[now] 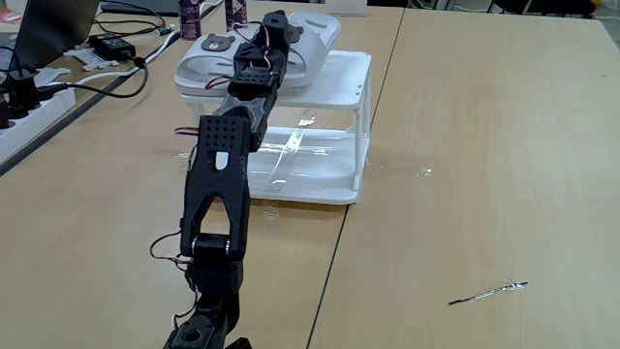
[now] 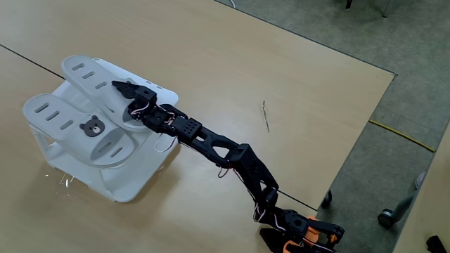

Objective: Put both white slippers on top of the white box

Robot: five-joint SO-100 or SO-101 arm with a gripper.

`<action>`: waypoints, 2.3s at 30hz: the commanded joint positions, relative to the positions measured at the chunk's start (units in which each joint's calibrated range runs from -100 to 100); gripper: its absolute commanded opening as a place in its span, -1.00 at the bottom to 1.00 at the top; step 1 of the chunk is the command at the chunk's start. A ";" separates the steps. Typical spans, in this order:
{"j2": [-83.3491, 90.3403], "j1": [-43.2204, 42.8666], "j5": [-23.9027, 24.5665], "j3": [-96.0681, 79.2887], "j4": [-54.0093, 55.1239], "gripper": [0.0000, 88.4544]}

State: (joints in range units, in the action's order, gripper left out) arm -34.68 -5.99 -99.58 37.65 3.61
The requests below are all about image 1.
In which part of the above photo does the white cardboard box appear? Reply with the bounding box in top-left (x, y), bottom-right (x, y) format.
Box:
top-left (324, 0), bottom-right (368, 18)

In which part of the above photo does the white two-tier plastic box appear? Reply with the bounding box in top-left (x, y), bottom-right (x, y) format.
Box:
top-left (181, 49), bottom-right (373, 206)

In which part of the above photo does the purple drink can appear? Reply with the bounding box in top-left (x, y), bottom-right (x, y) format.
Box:
top-left (177, 0), bottom-right (202, 42)
top-left (224, 0), bottom-right (249, 33)

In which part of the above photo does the black flat device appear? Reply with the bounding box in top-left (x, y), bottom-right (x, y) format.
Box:
top-left (100, 0), bottom-right (180, 17)

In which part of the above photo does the black power adapter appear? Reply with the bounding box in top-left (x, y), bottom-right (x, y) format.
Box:
top-left (88, 34), bottom-right (138, 62)

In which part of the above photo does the white printed plastic part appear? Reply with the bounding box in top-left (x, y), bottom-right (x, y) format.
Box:
top-left (62, 48), bottom-right (120, 74)

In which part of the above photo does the black laptop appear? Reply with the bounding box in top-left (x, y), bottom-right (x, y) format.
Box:
top-left (9, 0), bottom-right (102, 74)

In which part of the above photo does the white power strip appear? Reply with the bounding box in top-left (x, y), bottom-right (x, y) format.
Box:
top-left (0, 86), bottom-right (78, 165)

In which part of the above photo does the black power plug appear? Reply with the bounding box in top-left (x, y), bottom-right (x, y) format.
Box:
top-left (3, 69), bottom-right (43, 121)

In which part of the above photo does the black chair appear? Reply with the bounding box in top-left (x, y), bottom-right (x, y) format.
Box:
top-left (487, 0), bottom-right (598, 19)

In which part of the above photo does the thin metal pin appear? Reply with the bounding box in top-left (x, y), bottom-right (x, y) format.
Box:
top-left (448, 280), bottom-right (529, 306)

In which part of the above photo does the white power cable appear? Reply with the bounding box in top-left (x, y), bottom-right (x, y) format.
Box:
top-left (72, 29), bottom-right (182, 87)

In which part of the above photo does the thin black cable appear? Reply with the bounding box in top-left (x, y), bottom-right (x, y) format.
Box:
top-left (93, 1), bottom-right (169, 39)

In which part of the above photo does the thick black power cable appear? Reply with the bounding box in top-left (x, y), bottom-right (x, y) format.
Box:
top-left (36, 56), bottom-right (150, 101)

